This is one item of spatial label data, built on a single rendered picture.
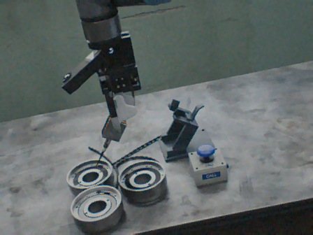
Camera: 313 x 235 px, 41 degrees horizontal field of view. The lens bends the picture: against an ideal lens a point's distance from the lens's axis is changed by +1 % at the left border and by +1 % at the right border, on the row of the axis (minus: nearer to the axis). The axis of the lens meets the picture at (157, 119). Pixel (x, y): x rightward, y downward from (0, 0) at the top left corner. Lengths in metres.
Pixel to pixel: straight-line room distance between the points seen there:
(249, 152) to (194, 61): 1.61
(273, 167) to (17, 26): 1.84
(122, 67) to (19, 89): 1.81
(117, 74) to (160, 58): 1.69
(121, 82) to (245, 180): 0.34
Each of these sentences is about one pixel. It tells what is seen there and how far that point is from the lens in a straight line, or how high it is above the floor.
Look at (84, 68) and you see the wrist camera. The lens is 0.85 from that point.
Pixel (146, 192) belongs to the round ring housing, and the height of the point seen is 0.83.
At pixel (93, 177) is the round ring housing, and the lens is 0.99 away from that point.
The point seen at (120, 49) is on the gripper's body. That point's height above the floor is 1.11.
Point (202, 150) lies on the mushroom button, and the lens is 0.89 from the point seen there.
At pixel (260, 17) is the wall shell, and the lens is 2.59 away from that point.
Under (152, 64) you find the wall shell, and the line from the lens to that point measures 2.53.
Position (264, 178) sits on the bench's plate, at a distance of 0.93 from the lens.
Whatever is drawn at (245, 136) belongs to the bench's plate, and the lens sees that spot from 1.06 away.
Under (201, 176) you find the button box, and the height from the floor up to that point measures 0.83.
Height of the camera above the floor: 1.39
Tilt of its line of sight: 30 degrees down
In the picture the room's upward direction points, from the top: 10 degrees counter-clockwise
